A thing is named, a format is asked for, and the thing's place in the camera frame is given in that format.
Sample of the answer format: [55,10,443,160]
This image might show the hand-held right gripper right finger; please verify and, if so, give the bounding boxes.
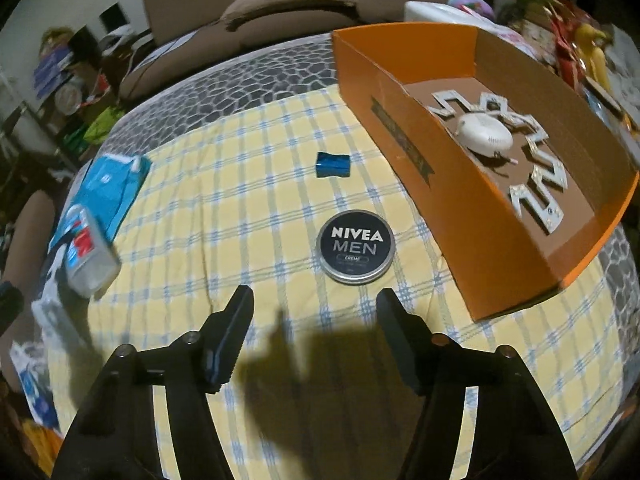
[375,287,581,480]

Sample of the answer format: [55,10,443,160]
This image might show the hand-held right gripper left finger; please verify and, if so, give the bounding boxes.
[52,284,256,480]

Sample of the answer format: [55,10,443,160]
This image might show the round dark cream tin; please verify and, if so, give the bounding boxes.
[318,211,397,286]

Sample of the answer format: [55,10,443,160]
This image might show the blue mesh pouch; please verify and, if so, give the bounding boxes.
[50,155,152,251]

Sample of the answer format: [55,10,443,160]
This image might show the orange cardboard box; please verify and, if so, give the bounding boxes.
[331,22,640,323]

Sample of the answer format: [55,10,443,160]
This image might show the yellow plaid cloth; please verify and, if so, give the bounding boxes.
[47,85,631,480]

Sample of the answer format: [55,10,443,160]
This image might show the clear bottle with red-blue label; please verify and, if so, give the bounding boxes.
[64,203,121,297]

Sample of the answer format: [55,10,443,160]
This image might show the small blue pencil sharpener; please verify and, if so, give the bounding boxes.
[315,150,353,179]

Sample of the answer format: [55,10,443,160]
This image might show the brown chair armrest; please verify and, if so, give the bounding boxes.
[4,190,57,361]

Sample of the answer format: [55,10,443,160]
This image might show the white star-shaped lamp module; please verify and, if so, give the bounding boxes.
[429,87,568,235]

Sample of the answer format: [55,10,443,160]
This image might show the green bag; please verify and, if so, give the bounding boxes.
[82,105,126,145]

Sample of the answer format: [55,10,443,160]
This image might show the grey stone-pattern bed sheet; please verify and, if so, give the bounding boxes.
[95,35,640,311]

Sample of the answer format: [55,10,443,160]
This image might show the white paper sheet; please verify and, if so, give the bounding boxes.
[134,30,202,70]

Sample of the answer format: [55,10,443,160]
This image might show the white plastic pack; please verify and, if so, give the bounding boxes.
[404,0,496,27]

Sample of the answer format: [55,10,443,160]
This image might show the blue cardboard box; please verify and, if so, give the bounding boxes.
[32,42,72,97]

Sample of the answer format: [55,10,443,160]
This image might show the colourful ball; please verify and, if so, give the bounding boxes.
[449,0,496,20]

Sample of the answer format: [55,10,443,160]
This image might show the brown pillow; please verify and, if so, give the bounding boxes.
[220,0,361,36]

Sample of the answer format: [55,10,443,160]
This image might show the yellow toy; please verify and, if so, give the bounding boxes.
[574,22,615,92]

